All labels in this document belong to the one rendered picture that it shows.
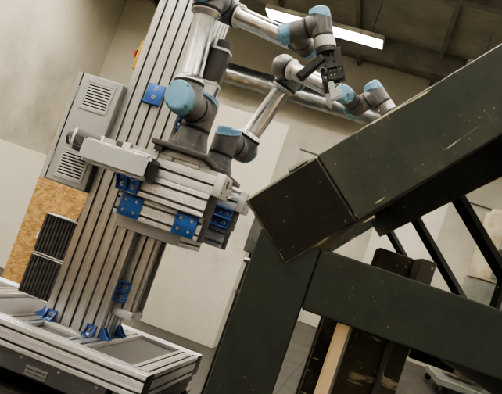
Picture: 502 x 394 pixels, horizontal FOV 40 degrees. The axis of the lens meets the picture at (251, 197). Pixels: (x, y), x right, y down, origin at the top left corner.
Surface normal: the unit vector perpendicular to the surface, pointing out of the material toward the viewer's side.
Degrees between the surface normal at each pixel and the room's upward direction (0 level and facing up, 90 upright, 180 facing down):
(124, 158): 90
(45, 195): 90
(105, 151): 90
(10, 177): 90
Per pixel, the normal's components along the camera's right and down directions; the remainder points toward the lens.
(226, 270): -0.16, -0.14
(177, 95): -0.40, -0.07
